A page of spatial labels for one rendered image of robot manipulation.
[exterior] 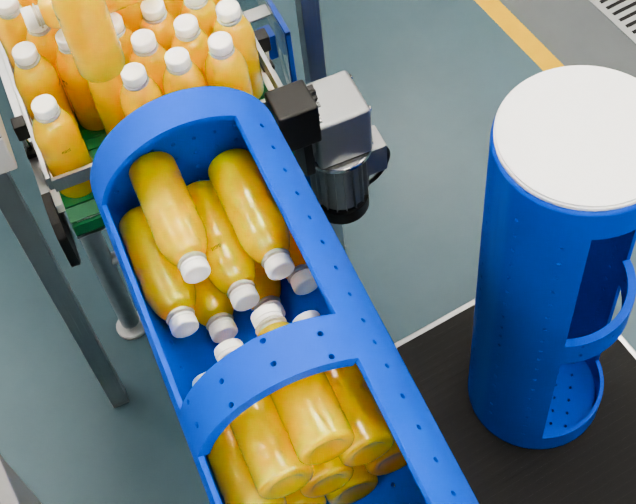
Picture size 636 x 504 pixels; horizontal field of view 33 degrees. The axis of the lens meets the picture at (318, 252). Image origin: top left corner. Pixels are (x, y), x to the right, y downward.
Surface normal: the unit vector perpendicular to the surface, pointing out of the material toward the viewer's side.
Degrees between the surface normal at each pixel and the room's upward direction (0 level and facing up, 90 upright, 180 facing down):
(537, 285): 90
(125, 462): 0
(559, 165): 0
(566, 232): 90
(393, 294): 0
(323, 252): 46
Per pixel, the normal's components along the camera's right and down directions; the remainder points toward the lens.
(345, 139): 0.39, 0.76
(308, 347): 0.11, -0.61
